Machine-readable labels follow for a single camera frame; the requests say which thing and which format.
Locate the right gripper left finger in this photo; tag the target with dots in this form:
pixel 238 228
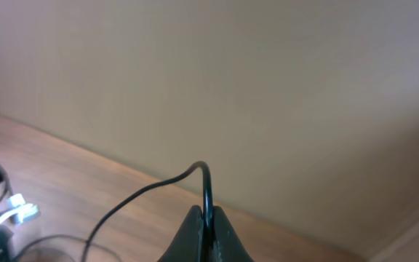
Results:
pixel 186 244

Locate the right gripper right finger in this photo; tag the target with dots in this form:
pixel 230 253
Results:
pixel 227 247

